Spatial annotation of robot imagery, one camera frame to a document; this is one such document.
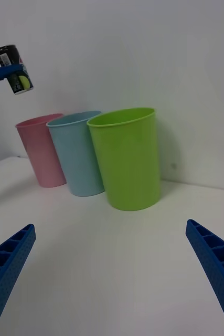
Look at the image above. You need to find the black and green drink can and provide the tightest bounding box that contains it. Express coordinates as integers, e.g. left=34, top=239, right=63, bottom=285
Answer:
left=0, top=45, right=34, bottom=95

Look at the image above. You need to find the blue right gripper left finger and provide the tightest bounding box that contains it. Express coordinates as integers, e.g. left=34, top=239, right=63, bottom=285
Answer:
left=0, top=223, right=37, bottom=336

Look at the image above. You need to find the green plastic bin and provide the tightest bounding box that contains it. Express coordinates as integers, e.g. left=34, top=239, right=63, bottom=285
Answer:
left=86, top=107, right=162, bottom=212

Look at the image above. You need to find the pink plastic bin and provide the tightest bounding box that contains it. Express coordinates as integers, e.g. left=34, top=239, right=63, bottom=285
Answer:
left=14, top=113, right=67, bottom=188

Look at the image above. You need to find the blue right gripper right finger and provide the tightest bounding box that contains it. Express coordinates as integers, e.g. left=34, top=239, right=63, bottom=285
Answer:
left=185, top=219, right=224, bottom=336

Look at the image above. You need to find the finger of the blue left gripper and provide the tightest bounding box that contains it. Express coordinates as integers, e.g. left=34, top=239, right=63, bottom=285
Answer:
left=0, top=64, right=23, bottom=82

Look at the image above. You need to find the pale blue plastic bin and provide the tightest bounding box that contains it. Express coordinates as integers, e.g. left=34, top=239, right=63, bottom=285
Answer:
left=46, top=110, right=106, bottom=197

